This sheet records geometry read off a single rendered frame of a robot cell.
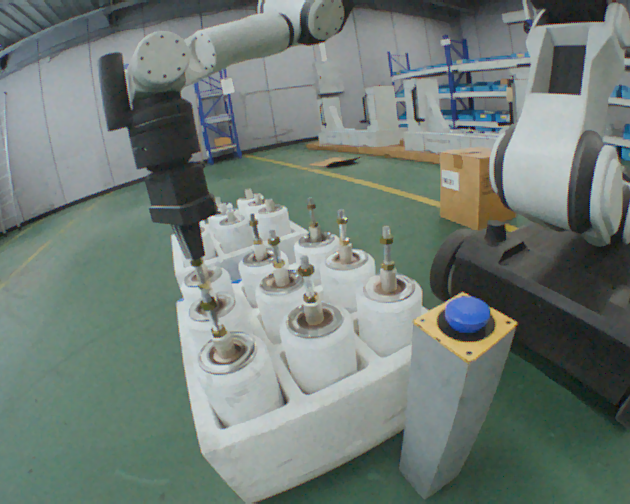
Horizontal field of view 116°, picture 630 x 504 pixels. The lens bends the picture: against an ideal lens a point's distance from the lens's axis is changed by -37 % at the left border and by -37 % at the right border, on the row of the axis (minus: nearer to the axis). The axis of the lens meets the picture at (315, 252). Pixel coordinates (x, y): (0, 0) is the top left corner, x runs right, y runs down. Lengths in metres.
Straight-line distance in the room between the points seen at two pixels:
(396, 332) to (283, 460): 0.24
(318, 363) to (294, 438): 0.11
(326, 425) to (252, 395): 0.11
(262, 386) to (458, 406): 0.22
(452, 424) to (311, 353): 0.18
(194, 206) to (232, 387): 0.21
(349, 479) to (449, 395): 0.29
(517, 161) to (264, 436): 0.47
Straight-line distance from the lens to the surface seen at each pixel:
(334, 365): 0.39
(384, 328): 0.43
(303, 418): 0.39
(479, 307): 0.28
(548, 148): 0.44
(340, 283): 0.50
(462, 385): 0.27
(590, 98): 0.49
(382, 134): 3.72
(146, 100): 0.40
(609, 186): 0.44
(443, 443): 0.35
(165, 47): 0.38
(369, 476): 0.53
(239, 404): 0.38
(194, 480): 0.60
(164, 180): 0.39
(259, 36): 0.47
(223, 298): 0.49
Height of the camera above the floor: 0.49
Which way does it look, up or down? 24 degrees down
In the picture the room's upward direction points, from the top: 9 degrees counter-clockwise
